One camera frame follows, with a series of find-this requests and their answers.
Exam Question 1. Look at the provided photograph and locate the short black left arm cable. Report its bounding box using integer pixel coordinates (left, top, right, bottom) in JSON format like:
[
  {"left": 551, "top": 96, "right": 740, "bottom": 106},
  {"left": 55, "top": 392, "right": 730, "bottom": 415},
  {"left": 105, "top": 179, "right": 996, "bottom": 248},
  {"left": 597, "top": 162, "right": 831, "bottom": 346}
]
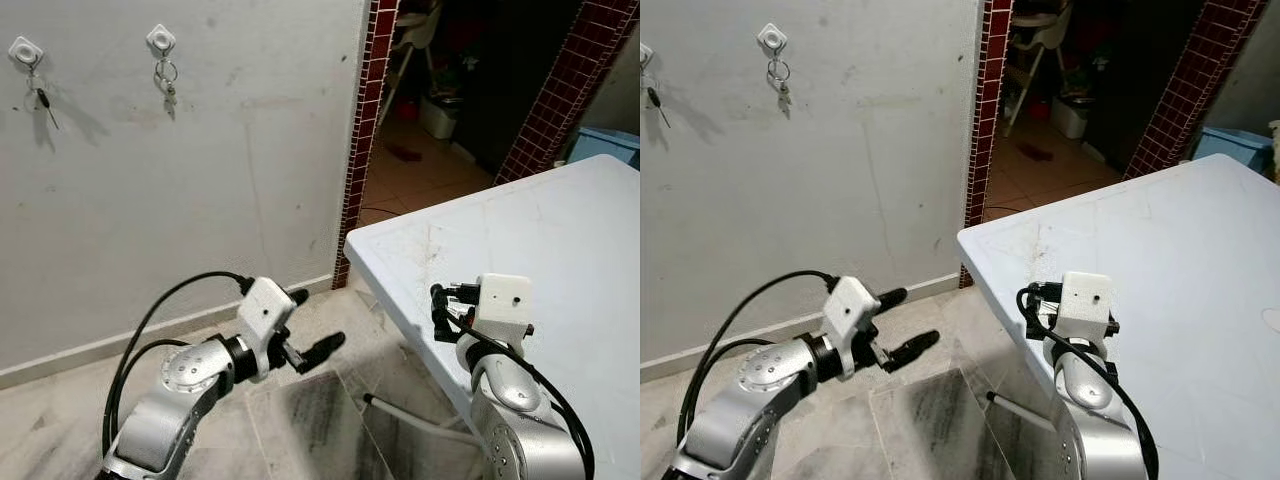
[
  {"left": 100, "top": 338, "right": 191, "bottom": 461},
  {"left": 680, "top": 338, "right": 771, "bottom": 451}
]

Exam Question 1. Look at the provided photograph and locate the upright dark red tile strip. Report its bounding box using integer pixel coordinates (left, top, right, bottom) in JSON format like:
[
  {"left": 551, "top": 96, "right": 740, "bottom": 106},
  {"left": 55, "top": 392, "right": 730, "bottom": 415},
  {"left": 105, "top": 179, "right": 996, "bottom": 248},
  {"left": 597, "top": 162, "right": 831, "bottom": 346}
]
[
  {"left": 332, "top": 0, "right": 401, "bottom": 291},
  {"left": 960, "top": 0, "right": 1014, "bottom": 289}
]

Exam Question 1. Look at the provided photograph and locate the white plastic table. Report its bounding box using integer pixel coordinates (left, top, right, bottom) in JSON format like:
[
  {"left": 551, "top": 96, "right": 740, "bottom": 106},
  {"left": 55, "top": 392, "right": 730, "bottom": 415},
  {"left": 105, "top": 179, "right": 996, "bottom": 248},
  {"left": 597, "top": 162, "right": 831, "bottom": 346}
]
[
  {"left": 957, "top": 153, "right": 1280, "bottom": 480},
  {"left": 343, "top": 154, "right": 641, "bottom": 480}
]

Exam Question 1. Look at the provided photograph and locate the blue plastic bin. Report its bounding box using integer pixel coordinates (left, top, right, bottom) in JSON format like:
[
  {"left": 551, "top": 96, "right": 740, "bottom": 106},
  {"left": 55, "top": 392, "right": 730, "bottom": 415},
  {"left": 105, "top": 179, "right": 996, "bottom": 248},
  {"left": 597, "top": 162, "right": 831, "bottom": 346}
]
[
  {"left": 1190, "top": 126, "right": 1276, "bottom": 171},
  {"left": 568, "top": 127, "right": 641, "bottom": 171}
]

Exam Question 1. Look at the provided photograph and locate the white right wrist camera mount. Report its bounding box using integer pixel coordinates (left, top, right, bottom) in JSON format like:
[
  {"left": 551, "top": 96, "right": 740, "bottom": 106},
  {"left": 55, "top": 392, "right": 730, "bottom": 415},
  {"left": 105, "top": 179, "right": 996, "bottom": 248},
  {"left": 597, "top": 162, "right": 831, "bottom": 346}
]
[
  {"left": 472, "top": 273, "right": 533, "bottom": 346},
  {"left": 1055, "top": 271, "right": 1116, "bottom": 346}
]

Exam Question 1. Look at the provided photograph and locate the slanted dark red tile strip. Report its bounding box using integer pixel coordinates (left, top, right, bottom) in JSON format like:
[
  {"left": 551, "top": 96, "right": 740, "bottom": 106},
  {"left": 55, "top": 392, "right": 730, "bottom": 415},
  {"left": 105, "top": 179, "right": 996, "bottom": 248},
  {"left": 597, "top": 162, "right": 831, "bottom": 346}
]
[
  {"left": 495, "top": 0, "right": 641, "bottom": 186},
  {"left": 1125, "top": 0, "right": 1269, "bottom": 181}
]

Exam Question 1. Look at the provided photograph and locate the silver keyring with keys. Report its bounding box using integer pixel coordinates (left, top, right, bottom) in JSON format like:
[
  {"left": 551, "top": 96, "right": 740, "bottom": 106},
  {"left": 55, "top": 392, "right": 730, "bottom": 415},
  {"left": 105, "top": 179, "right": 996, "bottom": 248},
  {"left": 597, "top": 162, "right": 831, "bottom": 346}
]
[
  {"left": 153, "top": 55, "right": 181, "bottom": 121},
  {"left": 766, "top": 55, "right": 793, "bottom": 119}
]

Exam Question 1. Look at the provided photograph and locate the white plastic container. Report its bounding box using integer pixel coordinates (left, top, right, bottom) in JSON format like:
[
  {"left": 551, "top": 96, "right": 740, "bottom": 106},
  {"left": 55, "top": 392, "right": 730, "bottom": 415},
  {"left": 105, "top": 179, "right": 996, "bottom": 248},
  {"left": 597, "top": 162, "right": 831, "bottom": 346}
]
[
  {"left": 420, "top": 93, "right": 463, "bottom": 141},
  {"left": 1050, "top": 93, "right": 1093, "bottom": 141}
]

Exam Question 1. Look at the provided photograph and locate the long black left arm cable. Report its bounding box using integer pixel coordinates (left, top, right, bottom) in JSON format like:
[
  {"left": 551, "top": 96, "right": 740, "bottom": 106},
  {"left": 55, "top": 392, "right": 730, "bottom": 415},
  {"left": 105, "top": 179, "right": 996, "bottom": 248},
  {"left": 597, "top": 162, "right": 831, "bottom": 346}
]
[
  {"left": 112, "top": 270, "right": 253, "bottom": 421},
  {"left": 690, "top": 270, "right": 836, "bottom": 421}
]

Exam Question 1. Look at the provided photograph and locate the white high chair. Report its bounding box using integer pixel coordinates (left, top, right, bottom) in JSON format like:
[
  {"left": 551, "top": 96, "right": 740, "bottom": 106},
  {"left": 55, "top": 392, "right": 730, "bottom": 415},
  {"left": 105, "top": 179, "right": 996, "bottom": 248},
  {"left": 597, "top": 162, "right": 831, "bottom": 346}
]
[
  {"left": 1005, "top": 5, "right": 1071, "bottom": 136},
  {"left": 380, "top": 0, "right": 446, "bottom": 126}
]

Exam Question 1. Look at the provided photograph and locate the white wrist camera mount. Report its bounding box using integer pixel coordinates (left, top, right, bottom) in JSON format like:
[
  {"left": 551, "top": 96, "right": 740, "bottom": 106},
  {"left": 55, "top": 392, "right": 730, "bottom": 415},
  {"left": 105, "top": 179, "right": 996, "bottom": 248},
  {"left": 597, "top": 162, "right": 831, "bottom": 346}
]
[
  {"left": 822, "top": 276, "right": 881, "bottom": 379},
  {"left": 238, "top": 277, "right": 298, "bottom": 381},
  {"left": 1055, "top": 271, "right": 1116, "bottom": 346},
  {"left": 472, "top": 273, "right": 533, "bottom": 346}
]

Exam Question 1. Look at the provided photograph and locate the grey table leg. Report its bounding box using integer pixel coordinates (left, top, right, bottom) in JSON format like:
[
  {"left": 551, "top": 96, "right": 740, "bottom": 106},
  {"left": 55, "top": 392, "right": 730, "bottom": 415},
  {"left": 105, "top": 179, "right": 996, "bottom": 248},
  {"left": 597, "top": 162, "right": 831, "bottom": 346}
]
[
  {"left": 985, "top": 390, "right": 1061, "bottom": 433},
  {"left": 362, "top": 393, "right": 481, "bottom": 446}
]

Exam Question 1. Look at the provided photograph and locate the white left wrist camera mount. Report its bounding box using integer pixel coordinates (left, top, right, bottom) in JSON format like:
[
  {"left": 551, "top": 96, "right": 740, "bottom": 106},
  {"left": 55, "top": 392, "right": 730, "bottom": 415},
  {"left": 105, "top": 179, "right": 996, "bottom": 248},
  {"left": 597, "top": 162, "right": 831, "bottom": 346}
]
[
  {"left": 822, "top": 276, "right": 881, "bottom": 379},
  {"left": 238, "top": 277, "right": 298, "bottom": 381}
]

